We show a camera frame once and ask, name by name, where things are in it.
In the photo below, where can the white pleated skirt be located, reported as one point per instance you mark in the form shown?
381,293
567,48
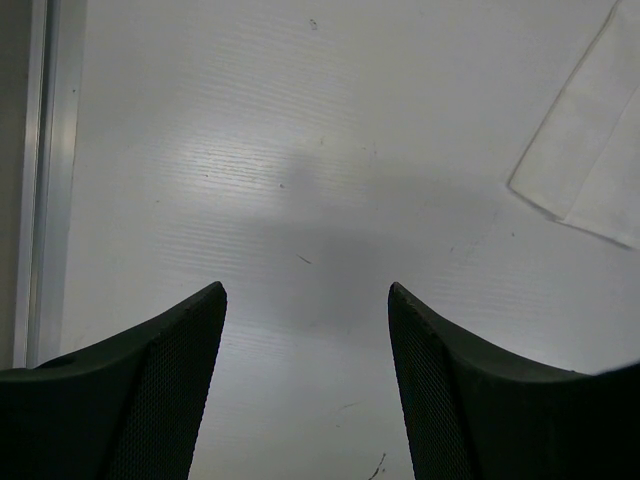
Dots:
582,165

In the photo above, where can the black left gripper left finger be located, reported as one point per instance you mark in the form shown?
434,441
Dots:
127,407

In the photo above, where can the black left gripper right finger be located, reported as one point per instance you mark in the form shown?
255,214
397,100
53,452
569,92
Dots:
473,410

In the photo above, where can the aluminium table edge rail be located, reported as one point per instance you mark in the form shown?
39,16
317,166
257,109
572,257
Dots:
57,34

